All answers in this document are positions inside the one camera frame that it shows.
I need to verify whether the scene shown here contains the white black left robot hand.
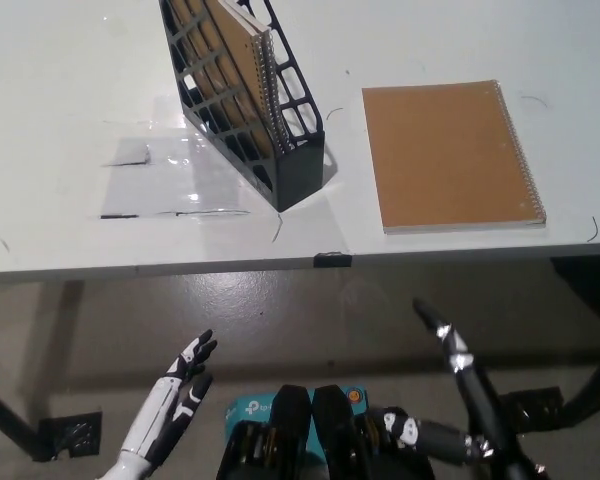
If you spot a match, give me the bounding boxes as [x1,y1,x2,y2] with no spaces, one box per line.
[117,328,219,464]

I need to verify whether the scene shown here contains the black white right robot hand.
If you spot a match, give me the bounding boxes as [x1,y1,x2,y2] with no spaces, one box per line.
[372,298,521,464]

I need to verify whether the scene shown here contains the brown spiral notebook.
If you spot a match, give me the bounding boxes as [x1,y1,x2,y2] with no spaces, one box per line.
[361,78,549,236]
[169,0,281,156]

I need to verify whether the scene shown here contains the black lattice book holder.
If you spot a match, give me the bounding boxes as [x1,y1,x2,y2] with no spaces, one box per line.
[158,0,326,213]

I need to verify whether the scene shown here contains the black floor tape patch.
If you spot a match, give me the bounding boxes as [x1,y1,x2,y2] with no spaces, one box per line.
[497,387,566,436]
[29,412,104,461]

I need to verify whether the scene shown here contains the teal router box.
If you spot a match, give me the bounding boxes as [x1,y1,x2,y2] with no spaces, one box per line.
[223,383,369,451]

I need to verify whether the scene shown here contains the black robot body blocks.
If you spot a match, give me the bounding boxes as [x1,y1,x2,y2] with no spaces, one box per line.
[214,383,436,480]

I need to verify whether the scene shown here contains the black table leg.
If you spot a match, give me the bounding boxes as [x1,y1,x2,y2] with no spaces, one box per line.
[549,257,600,429]
[0,382,36,451]

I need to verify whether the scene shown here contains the black table edge clip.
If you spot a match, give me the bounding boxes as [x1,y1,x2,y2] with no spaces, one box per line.
[313,251,354,268]

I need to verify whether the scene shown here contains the clear plastic film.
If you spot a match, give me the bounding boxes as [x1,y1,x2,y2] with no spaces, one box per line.
[87,94,254,221]

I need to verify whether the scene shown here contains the grey paper patch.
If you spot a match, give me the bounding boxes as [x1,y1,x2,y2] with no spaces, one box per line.
[102,137,151,167]

